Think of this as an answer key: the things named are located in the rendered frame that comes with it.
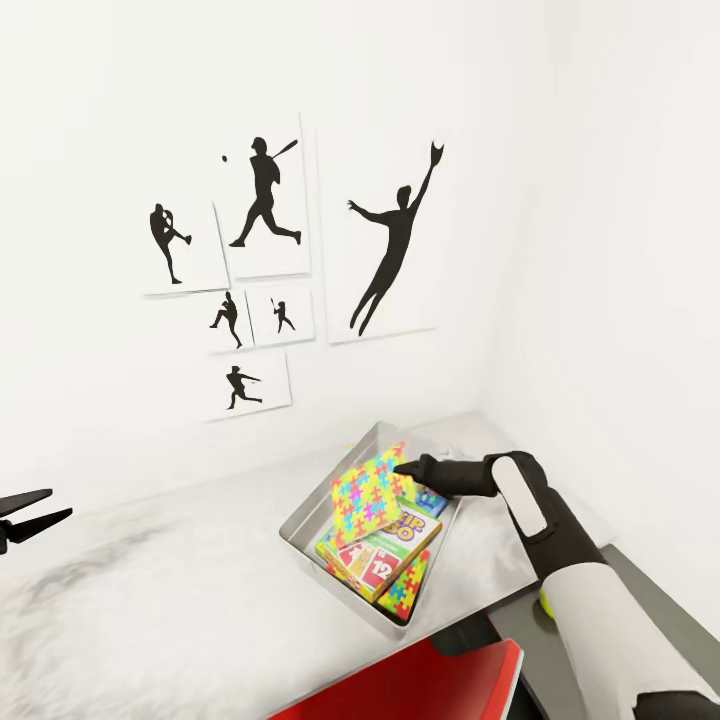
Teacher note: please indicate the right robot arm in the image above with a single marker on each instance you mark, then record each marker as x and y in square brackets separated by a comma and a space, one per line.
[625, 667]

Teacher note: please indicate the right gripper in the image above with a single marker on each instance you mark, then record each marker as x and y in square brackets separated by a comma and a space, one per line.
[443, 477]

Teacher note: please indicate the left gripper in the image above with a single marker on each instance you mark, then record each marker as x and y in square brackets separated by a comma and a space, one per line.
[19, 532]

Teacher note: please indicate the jigsaw puzzle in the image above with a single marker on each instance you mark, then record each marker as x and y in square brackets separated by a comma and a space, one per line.
[398, 597]
[364, 500]

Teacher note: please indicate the board game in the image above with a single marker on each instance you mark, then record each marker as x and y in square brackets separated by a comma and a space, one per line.
[430, 500]
[319, 547]
[371, 564]

